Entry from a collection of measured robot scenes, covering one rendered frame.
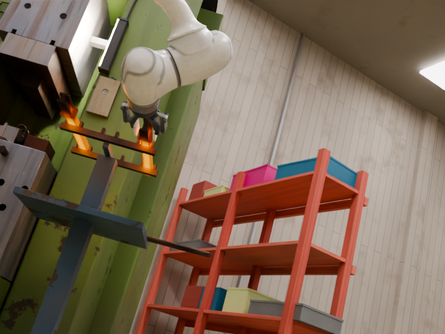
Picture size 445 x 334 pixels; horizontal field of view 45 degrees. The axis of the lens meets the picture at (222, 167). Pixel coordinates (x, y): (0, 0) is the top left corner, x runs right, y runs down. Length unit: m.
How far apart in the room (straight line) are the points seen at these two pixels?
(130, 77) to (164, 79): 0.08
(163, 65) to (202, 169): 5.69
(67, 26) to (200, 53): 1.08
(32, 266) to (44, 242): 0.10
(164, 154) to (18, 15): 0.90
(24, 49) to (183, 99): 0.87
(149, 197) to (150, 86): 1.35
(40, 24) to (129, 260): 1.08
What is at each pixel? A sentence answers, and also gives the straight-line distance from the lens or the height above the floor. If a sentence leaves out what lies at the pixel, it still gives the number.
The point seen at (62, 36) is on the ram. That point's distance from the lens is 2.32.
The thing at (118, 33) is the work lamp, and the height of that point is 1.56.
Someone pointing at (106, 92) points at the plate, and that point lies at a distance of 2.32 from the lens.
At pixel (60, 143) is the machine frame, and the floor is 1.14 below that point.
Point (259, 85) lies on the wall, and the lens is 7.81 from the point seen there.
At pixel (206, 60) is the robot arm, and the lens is 1.36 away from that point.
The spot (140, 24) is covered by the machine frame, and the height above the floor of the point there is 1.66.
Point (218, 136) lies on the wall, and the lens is 7.21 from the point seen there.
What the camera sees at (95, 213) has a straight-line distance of 1.66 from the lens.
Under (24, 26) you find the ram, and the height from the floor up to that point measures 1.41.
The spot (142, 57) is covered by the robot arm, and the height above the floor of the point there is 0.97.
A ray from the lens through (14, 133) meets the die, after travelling 2.16.
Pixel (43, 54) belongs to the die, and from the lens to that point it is 2.29.
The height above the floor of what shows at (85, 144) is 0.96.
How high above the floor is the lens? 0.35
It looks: 21 degrees up
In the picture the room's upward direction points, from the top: 16 degrees clockwise
